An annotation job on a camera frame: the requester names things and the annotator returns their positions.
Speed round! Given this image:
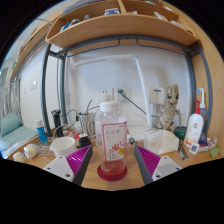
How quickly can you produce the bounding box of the white wall socket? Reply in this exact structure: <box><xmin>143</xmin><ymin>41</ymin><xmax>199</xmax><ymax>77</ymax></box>
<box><xmin>114</xmin><ymin>87</ymin><xmax>132</xmax><ymax>103</ymax></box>
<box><xmin>148</xmin><ymin>87</ymin><xmax>165</xmax><ymax>105</ymax></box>
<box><xmin>98</xmin><ymin>88</ymin><xmax>114</xmax><ymax>103</ymax></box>

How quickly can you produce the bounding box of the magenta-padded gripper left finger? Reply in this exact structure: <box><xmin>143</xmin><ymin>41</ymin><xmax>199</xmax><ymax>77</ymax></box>
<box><xmin>43</xmin><ymin>144</ymin><xmax>94</xmax><ymax>187</ymax></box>

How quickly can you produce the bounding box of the black electric shaver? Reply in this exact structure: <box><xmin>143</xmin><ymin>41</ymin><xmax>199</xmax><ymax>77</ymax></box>
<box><xmin>50</xmin><ymin>109</ymin><xmax>64</xmax><ymax>138</ymax></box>

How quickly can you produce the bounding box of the clear drink bottle white cap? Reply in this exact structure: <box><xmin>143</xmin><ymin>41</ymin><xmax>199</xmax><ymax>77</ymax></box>
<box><xmin>94</xmin><ymin>100</ymin><xmax>129</xmax><ymax>176</ymax></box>

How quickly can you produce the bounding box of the wooden shelf unit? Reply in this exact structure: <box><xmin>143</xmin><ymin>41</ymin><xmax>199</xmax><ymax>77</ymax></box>
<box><xmin>44</xmin><ymin>0</ymin><xmax>200</xmax><ymax>51</ymax></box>

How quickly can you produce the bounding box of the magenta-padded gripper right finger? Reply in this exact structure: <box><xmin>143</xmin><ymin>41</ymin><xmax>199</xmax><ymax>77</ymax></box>
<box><xmin>133</xmin><ymin>144</ymin><xmax>184</xmax><ymax>185</ymax></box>

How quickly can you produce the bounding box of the grey metal desk frame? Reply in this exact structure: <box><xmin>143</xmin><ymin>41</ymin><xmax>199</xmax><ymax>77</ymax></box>
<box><xmin>39</xmin><ymin>34</ymin><xmax>214</xmax><ymax>138</ymax></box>

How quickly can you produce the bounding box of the steel cup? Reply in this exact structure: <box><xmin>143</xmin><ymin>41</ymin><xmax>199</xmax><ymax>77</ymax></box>
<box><xmin>78</xmin><ymin>112</ymin><xmax>96</xmax><ymax>136</ymax></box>

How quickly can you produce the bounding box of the wooden tree figurine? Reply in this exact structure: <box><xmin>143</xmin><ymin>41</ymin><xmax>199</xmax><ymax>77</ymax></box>
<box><xmin>156</xmin><ymin>83</ymin><xmax>184</xmax><ymax>133</ymax></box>

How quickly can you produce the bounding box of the flat round red coaster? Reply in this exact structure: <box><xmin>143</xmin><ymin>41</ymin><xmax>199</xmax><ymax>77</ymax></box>
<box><xmin>96</xmin><ymin>164</ymin><xmax>128</xmax><ymax>182</ymax></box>

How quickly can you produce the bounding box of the teal bed cushion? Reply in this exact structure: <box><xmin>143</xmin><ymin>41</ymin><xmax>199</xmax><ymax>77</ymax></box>
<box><xmin>0</xmin><ymin>112</ymin><xmax>38</xmax><ymax>158</ymax></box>

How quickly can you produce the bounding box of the blue tube bottle white cap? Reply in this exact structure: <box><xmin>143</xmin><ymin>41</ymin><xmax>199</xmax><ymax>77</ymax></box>
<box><xmin>34</xmin><ymin>119</ymin><xmax>49</xmax><ymax>145</ymax></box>

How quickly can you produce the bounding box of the white tissue bag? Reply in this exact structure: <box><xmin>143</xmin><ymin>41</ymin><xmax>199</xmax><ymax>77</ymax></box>
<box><xmin>143</xmin><ymin>129</ymin><xmax>180</xmax><ymax>155</ymax></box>

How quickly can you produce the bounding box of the white plastic cup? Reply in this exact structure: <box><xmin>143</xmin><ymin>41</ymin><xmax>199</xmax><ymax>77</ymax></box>
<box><xmin>49</xmin><ymin>136</ymin><xmax>77</xmax><ymax>158</ymax></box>

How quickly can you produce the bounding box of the white pump bottle red pump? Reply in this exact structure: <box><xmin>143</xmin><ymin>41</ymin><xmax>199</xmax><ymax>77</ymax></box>
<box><xmin>183</xmin><ymin>100</ymin><xmax>205</xmax><ymax>148</ymax></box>

